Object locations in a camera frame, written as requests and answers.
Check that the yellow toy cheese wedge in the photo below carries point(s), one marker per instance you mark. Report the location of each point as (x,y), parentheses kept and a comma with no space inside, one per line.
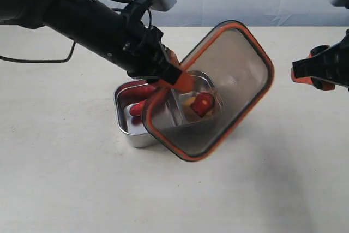
(199,106)

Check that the dark transparent lid orange seal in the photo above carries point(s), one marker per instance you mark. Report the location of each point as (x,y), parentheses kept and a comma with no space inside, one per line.
(230,73)

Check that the red toy sausage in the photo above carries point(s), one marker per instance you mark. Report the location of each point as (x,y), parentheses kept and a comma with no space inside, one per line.
(136,109)

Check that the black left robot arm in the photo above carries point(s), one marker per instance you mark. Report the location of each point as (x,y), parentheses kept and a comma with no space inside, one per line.
(112,29)

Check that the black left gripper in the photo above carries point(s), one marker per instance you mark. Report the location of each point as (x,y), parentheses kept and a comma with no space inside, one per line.
(140,52)

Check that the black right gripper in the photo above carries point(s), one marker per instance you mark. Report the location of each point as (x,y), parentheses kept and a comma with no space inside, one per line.
(325,67)

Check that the steel two-compartment lunch box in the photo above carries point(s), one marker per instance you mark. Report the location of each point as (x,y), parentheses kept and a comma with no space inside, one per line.
(131,124)

